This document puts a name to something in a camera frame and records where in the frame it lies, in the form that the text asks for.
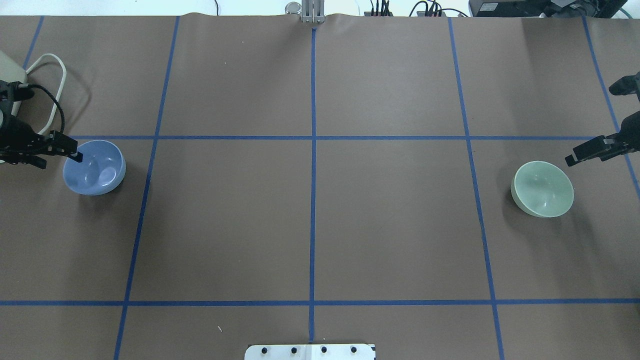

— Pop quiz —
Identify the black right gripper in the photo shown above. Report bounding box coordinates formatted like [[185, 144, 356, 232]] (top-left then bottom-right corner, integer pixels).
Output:
[[565, 71, 640, 168]]

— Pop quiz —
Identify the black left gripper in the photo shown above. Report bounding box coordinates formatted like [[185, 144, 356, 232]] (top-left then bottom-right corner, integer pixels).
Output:
[[0, 80, 83, 169]]

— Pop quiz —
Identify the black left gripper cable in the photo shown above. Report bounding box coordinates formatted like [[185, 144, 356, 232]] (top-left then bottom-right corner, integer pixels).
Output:
[[17, 85, 66, 136]]

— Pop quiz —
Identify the green bowl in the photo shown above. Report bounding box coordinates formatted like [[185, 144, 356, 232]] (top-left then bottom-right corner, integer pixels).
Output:
[[510, 161, 575, 218]]

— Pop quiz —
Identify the aluminium frame post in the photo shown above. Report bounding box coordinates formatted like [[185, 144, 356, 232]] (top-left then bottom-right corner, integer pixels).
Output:
[[300, 0, 326, 24]]

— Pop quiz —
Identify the blue bowl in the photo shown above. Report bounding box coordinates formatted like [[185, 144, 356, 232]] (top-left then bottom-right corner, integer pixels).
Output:
[[62, 139, 127, 196]]

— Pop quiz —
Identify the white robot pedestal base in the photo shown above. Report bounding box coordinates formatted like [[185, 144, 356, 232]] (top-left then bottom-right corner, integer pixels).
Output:
[[244, 343, 377, 360]]

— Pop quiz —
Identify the white power cable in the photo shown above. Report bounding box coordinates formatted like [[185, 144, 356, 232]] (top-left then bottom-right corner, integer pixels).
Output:
[[0, 53, 68, 165]]

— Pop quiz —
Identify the beige appliance box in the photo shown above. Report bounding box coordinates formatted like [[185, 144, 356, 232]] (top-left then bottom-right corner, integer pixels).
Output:
[[0, 49, 28, 118]]

